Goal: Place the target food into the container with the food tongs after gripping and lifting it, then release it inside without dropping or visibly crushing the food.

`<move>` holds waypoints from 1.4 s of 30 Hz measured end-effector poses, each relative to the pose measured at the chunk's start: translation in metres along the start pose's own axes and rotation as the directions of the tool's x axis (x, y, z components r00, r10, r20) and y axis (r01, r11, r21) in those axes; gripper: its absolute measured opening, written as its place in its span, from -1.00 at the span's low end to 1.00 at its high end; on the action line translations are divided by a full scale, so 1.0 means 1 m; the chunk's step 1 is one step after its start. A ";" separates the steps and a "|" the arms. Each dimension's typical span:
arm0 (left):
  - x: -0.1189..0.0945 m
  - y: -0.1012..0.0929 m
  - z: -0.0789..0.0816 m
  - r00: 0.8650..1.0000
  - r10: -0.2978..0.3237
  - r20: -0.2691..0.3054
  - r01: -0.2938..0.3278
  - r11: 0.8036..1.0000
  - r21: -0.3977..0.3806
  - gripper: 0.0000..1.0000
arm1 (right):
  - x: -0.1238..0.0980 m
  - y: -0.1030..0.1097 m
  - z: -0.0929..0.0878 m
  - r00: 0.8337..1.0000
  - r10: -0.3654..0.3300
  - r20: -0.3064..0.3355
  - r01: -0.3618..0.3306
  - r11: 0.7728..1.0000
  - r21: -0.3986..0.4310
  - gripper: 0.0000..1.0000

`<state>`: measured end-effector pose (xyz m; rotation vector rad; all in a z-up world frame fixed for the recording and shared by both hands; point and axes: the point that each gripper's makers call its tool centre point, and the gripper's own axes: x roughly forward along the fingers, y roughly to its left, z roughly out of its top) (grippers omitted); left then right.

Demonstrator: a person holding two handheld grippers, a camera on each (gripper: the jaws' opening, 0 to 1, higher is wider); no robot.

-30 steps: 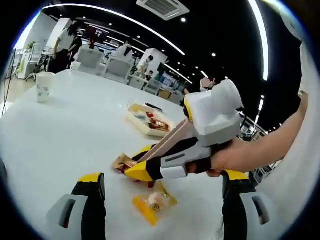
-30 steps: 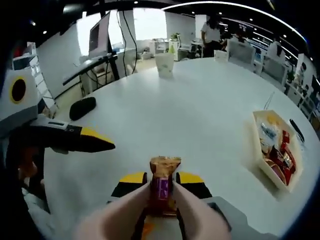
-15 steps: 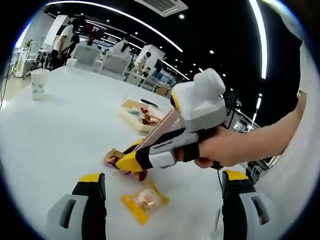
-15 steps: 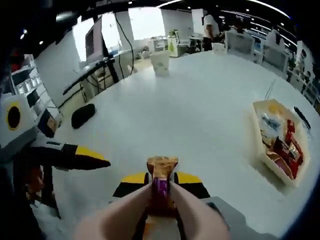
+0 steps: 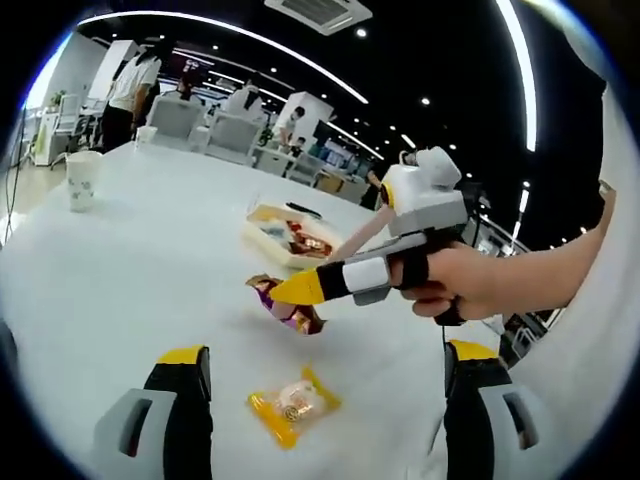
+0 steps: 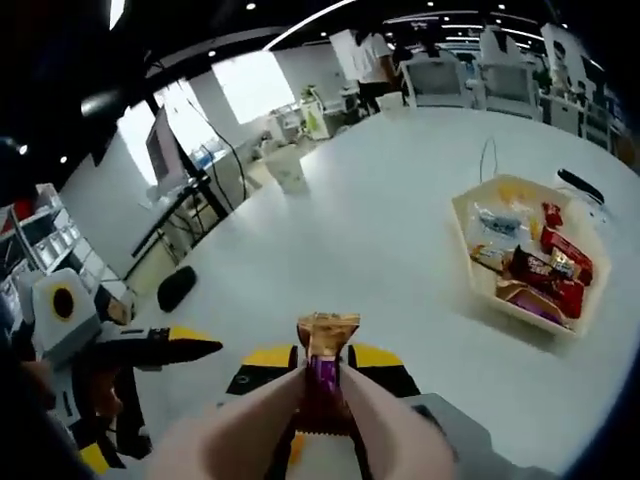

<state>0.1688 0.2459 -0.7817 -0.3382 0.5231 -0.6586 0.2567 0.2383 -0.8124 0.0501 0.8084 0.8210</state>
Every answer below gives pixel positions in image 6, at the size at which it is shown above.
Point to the white mesh office chair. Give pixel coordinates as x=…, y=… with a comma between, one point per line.
x=435, y=80
x=510, y=85

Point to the black oval case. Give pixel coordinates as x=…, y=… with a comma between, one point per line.
x=176, y=289

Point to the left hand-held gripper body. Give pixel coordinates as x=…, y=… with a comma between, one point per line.
x=70, y=330

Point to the person's left hand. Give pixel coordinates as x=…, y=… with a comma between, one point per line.
x=107, y=400

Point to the pale pink food tongs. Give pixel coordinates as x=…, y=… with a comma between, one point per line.
x=235, y=430

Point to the red chocolate bar packet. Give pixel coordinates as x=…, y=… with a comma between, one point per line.
x=562, y=245

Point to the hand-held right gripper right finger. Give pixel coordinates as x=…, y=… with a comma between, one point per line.
x=392, y=380

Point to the computer monitor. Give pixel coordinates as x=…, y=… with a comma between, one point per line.
x=162, y=147

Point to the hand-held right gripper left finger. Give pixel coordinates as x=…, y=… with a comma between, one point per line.
x=260, y=375

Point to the black oblong device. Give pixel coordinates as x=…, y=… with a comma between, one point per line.
x=580, y=184

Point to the white rolling cabinet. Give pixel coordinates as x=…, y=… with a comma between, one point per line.
x=315, y=120

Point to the dark red snack bar packet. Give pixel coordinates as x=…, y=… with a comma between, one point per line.
x=530, y=267

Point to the metal storage shelf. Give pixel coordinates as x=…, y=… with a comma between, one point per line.
x=55, y=240

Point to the curved ceiling light strip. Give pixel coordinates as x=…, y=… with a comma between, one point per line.
x=305, y=22

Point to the white paper cup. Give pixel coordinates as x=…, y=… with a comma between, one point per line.
x=287, y=172

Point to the cream hexagonal container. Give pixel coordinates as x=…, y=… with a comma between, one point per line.
x=467, y=220

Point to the large black display screen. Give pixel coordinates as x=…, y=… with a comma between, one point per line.
x=107, y=130

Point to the small red candy packet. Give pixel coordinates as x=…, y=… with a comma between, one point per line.
x=552, y=213

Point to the dark snack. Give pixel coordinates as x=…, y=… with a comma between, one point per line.
x=495, y=222

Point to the potted plant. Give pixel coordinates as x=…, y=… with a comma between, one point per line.
x=310, y=92

